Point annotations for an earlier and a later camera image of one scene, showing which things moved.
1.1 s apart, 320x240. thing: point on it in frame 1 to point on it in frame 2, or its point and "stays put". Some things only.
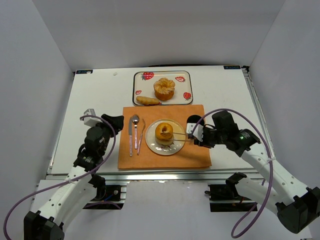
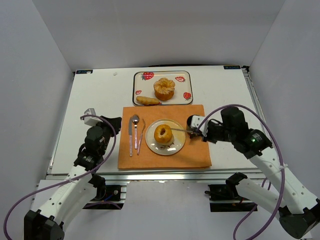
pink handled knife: (130, 135) stays put
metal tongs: (181, 139) to (186, 130)
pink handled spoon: (135, 118) stays put
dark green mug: (192, 120) to (193, 133)
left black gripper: (113, 121) stays put
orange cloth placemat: (134, 151) stays put
